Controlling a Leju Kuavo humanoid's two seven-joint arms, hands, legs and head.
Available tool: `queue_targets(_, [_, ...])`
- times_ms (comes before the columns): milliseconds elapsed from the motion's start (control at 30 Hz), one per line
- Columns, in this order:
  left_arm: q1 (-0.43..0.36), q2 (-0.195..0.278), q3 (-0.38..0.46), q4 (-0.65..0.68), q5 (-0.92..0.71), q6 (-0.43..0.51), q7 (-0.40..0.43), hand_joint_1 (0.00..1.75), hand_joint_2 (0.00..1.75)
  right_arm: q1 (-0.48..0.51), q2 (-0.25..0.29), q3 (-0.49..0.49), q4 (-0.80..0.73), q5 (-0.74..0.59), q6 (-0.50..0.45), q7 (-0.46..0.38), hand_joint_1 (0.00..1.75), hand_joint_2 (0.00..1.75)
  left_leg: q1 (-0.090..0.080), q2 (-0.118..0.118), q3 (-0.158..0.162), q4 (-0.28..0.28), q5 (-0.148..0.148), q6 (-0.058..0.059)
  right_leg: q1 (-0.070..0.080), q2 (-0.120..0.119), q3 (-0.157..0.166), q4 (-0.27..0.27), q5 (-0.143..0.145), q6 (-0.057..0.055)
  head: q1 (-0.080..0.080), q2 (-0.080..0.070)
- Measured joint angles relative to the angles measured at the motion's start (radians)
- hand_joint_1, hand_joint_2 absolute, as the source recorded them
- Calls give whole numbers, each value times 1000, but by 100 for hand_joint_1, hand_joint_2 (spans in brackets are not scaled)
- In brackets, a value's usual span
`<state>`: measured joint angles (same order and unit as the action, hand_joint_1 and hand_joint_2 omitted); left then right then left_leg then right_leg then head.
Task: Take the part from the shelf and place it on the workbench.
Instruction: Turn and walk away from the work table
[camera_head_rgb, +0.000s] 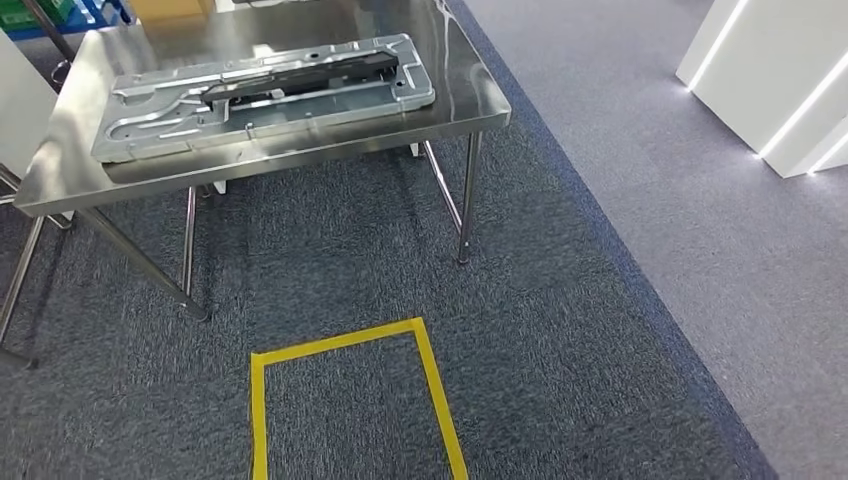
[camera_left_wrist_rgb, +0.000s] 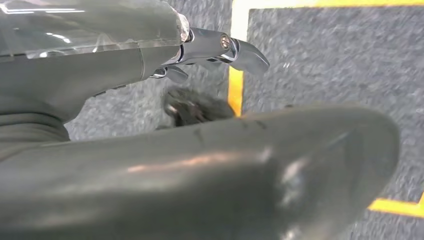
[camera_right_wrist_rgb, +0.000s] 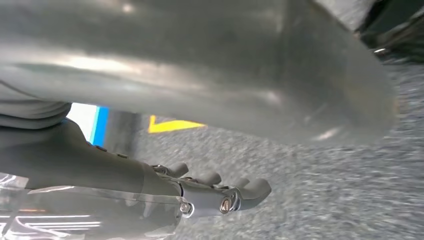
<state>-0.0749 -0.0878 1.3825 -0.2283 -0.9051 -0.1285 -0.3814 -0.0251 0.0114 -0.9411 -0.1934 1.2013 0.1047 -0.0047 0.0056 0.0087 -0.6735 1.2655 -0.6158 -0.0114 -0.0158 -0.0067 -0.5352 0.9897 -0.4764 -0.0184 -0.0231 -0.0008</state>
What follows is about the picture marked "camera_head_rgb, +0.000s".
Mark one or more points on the black plastic plate frame part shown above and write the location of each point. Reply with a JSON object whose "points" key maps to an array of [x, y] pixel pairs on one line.
{"points": [[298, 76]]}

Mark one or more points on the stainless steel workbench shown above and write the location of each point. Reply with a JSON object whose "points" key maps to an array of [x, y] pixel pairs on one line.
{"points": [[166, 172]]}

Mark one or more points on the stamped grey metal panel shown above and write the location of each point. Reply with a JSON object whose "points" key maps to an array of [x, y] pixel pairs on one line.
{"points": [[331, 109]]}

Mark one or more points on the cardboard box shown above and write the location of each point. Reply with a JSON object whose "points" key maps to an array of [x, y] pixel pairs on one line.
{"points": [[169, 8]]}

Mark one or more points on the white block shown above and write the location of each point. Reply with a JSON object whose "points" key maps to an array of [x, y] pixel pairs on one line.
{"points": [[775, 79]]}

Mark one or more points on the blue metal cart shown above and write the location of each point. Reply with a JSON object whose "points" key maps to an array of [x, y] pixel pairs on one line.
{"points": [[60, 16]]}

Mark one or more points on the steel frame side table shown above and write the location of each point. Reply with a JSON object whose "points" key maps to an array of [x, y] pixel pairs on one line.
{"points": [[13, 278]]}

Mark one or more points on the steel stanchion post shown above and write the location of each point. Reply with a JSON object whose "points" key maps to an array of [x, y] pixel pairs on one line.
{"points": [[56, 40]]}

